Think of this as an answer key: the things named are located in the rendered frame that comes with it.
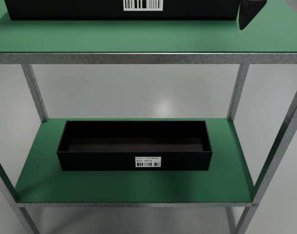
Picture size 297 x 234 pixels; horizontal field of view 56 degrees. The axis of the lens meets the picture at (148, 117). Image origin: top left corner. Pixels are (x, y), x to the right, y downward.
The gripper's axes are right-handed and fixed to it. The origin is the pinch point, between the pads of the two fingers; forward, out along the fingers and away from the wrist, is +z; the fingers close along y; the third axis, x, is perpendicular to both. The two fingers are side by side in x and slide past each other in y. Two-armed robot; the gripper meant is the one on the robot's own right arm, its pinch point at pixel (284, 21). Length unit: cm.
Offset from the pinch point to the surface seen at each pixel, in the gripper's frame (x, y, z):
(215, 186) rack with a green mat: 7, -10, 81
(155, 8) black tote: -28.3, 14.1, 28.3
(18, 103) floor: -58, 106, 152
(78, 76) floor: -88, 71, 166
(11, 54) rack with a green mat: -12, 45, 25
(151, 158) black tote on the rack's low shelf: -2, 14, 78
